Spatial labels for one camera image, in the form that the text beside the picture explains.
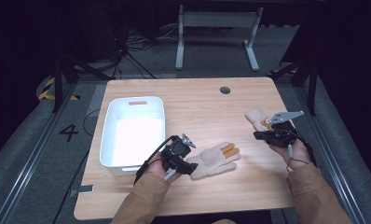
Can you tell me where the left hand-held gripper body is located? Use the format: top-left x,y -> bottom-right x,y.
159,133 -> 197,175

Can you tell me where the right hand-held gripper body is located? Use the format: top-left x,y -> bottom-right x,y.
266,110 -> 306,149

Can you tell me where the beige glove with orange fingers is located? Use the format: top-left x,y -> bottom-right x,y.
186,141 -> 242,182
244,107 -> 273,133

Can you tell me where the white plastic bin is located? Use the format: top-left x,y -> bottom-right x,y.
99,95 -> 167,177

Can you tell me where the person's left hand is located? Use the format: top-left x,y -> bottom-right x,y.
145,152 -> 184,185

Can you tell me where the person's right hand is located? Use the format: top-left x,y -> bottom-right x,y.
268,139 -> 312,171

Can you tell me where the black metal stand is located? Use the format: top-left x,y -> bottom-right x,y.
267,57 -> 319,117
51,53 -> 117,114

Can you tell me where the yellow black hazard tape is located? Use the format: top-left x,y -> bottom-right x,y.
37,77 -> 81,102

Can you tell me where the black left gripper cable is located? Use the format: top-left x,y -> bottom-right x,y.
132,134 -> 179,187

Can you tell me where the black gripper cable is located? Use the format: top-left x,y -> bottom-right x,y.
285,129 -> 318,174
132,134 -> 179,187

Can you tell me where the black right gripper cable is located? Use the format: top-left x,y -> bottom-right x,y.
285,129 -> 318,174

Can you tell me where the grey metal table bracket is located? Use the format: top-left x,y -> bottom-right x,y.
68,184 -> 96,198

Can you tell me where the bundle of floor cables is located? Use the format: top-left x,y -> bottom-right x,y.
124,22 -> 182,54

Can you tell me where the white metal desk frame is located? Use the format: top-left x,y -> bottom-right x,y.
174,4 -> 265,72

